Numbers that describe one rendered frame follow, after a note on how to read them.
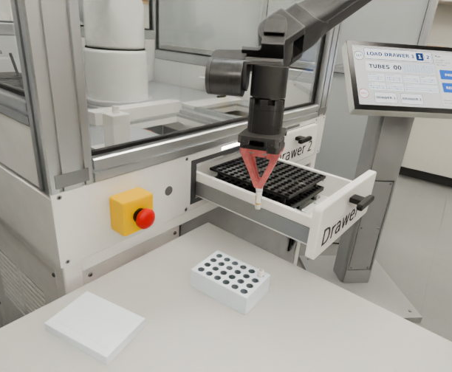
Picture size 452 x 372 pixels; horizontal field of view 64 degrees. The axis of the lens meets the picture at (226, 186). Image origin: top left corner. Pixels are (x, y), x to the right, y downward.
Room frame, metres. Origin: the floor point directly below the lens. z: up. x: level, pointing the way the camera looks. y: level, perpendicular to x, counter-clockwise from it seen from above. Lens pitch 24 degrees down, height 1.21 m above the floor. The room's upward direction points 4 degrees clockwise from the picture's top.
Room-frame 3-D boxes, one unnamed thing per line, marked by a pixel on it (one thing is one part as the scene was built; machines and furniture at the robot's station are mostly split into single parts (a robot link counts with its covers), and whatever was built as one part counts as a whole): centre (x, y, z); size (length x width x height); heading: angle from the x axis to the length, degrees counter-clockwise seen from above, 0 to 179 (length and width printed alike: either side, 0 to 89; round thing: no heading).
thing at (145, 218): (0.59, 0.15, 0.88); 0.04 x 0.03 x 0.04; 142
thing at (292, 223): (0.82, -0.09, 0.86); 0.40 x 0.26 x 0.06; 52
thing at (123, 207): (0.61, 0.18, 0.88); 0.07 x 0.05 x 0.07; 142
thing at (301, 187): (0.75, -0.18, 0.90); 0.18 x 0.02 x 0.01; 142
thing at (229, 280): (0.55, -0.02, 0.78); 0.12 x 0.08 x 0.04; 56
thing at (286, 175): (0.82, -0.10, 0.87); 0.22 x 0.18 x 0.06; 52
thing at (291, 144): (1.13, -0.21, 0.87); 0.29 x 0.02 x 0.11; 142
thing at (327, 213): (0.69, -0.26, 0.87); 0.29 x 0.02 x 0.11; 142
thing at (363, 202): (0.68, -0.28, 0.91); 0.07 x 0.04 x 0.01; 142
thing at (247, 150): (0.59, -0.06, 1.01); 0.07 x 0.07 x 0.09; 75
